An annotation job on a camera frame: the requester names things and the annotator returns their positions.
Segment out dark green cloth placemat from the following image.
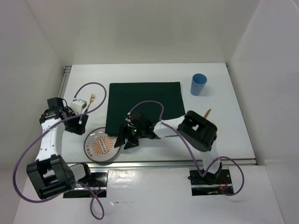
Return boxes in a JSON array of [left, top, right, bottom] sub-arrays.
[[106, 82, 185, 137]]

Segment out round plate orange sunburst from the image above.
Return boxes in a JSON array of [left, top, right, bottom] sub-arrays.
[[84, 127, 121, 163]]

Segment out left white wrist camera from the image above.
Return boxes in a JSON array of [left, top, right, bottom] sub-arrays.
[[70, 99, 87, 115]]

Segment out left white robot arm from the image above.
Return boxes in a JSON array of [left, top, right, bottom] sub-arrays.
[[26, 98, 88, 199]]

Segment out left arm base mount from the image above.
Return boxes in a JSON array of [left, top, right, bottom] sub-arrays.
[[63, 171, 108, 199]]

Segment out gold fork black handle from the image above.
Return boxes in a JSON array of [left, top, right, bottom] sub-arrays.
[[85, 93, 95, 113]]

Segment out blue plastic cup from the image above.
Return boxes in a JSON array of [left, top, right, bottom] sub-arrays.
[[190, 73, 207, 96]]

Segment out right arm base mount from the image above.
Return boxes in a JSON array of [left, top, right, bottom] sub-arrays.
[[188, 168, 234, 196]]

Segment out gold knife black handle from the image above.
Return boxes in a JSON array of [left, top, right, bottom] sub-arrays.
[[204, 109, 212, 119]]

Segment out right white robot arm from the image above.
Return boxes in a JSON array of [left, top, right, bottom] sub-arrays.
[[114, 111, 222, 185]]

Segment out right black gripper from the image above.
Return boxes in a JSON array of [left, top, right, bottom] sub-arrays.
[[114, 123, 145, 149]]

